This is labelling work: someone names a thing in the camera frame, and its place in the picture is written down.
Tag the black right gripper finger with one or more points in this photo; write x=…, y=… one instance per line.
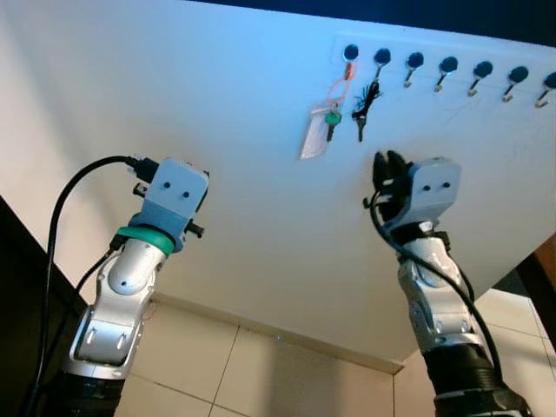
x=398, y=167
x=380, y=165

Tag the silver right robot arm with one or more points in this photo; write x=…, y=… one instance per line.
x=434, y=304

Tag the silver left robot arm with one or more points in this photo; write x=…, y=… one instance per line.
x=117, y=321

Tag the black knob metal hook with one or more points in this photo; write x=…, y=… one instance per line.
x=415, y=60
x=350, y=52
x=483, y=69
x=519, y=75
x=382, y=56
x=550, y=80
x=448, y=63

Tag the green key with clear badge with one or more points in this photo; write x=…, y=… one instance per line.
x=315, y=139

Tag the brown wooden furniture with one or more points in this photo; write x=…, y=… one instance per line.
x=546, y=269

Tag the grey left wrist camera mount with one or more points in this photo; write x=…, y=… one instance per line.
x=174, y=195

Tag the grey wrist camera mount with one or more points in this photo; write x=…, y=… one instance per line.
x=174, y=195
x=434, y=191

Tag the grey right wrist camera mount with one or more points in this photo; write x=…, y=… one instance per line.
x=434, y=191

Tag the white wall hook rack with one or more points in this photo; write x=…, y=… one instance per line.
x=486, y=52

